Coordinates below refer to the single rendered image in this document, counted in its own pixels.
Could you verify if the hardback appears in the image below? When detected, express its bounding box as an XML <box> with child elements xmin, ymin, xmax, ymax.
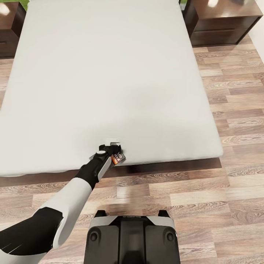
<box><xmin>89</xmin><ymin>143</ymin><xmax>125</xmax><ymax>171</ymax></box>

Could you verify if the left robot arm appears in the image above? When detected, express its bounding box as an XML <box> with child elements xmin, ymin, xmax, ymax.
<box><xmin>0</xmin><ymin>138</ymin><xmax>121</xmax><ymax>264</ymax></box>

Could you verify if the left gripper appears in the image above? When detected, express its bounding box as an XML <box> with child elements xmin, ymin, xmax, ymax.
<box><xmin>99</xmin><ymin>145</ymin><xmax>121</xmax><ymax>155</ymax></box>

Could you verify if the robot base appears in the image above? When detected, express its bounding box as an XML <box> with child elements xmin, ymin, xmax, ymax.
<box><xmin>83</xmin><ymin>210</ymin><xmax>181</xmax><ymax>264</ymax></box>

